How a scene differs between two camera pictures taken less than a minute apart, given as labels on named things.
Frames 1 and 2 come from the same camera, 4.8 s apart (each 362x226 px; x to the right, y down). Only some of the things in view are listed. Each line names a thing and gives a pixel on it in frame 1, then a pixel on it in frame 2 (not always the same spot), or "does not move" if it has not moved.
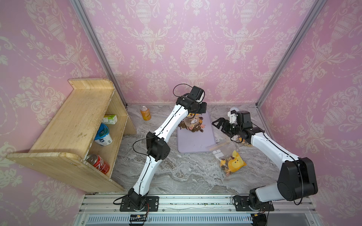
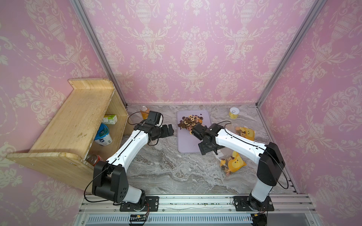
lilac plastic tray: x=188 y=141 does not move
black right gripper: x=224 y=128 to x=203 y=149
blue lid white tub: x=102 y=136 does not move
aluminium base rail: x=97 y=210 does not move
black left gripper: x=203 y=108 to x=166 y=133
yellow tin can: x=234 y=108 does not move
